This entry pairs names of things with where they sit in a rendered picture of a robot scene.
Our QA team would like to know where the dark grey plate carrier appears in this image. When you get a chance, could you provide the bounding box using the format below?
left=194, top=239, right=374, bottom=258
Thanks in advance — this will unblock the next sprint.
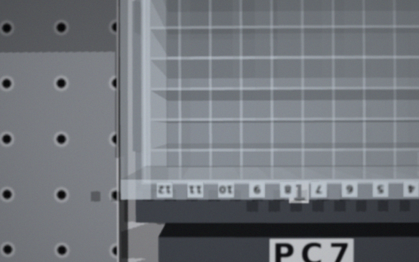
left=135, top=199, right=419, bottom=262

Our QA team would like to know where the grey flat base plate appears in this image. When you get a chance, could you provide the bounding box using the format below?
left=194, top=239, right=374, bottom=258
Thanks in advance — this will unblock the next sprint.
left=0, top=0, right=117, bottom=262

